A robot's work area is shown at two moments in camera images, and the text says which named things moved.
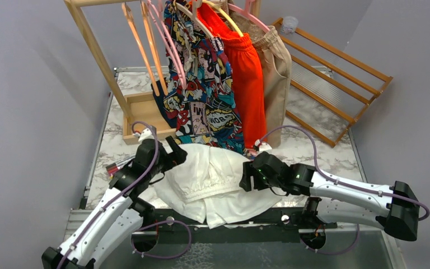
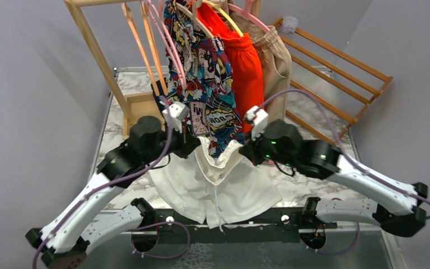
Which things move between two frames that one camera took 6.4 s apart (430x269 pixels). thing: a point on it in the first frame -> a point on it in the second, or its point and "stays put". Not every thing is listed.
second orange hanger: x=153 y=50 stays put
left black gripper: x=177 y=157 -> x=188 y=142
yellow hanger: x=225 y=15 stays put
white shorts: x=206 y=185 stays put
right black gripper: x=248 y=170 -> x=250 y=149
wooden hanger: x=196 y=4 stays put
